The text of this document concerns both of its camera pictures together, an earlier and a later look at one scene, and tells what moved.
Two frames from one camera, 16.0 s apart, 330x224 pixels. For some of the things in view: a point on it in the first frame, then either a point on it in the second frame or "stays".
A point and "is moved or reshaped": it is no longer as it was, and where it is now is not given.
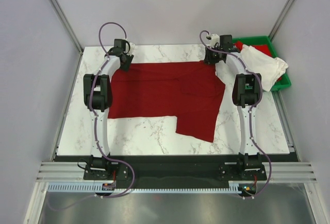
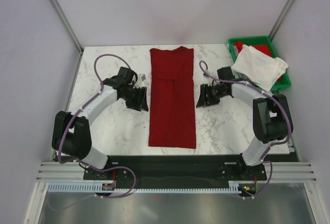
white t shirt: [270, 69] stays
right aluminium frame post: [290, 2] stays
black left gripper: [129, 60] to [141, 104]
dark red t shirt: [190, 91] is moved or reshaped
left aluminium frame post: [52, 0] stays
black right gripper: [208, 59] to [204, 100]
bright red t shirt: [262, 48] stays
